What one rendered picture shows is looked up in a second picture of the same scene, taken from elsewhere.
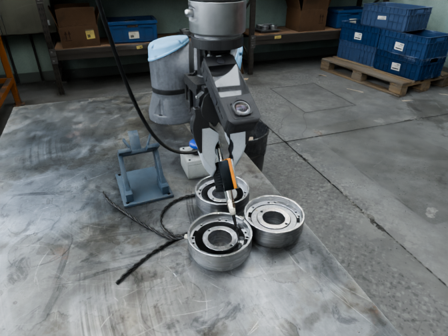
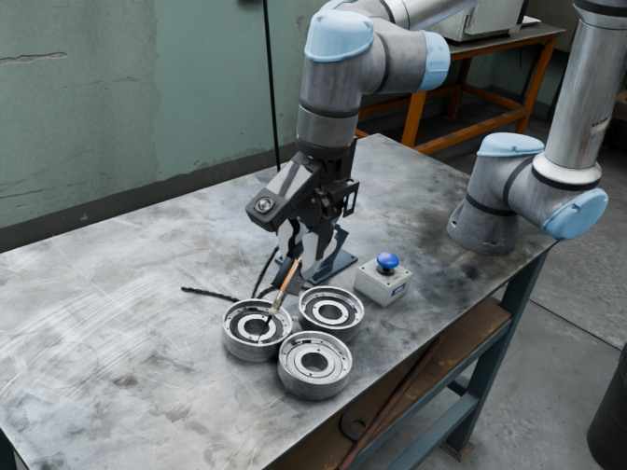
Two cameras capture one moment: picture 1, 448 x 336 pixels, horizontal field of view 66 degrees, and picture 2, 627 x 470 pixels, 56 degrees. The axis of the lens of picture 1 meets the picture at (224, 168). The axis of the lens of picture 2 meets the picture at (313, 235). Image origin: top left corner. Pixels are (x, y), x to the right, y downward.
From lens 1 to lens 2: 0.64 m
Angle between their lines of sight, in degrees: 49
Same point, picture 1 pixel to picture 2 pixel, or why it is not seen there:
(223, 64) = (303, 165)
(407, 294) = not seen: outside the picture
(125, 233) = (242, 273)
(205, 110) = not seen: hidden behind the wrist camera
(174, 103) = (471, 218)
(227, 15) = (307, 123)
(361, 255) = not seen: outside the picture
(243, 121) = (254, 214)
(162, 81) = (473, 184)
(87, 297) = (161, 279)
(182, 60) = (502, 172)
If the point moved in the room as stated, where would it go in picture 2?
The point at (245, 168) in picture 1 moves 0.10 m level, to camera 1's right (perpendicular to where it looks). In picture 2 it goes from (416, 328) to (452, 369)
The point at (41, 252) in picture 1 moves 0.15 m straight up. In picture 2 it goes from (194, 238) to (197, 167)
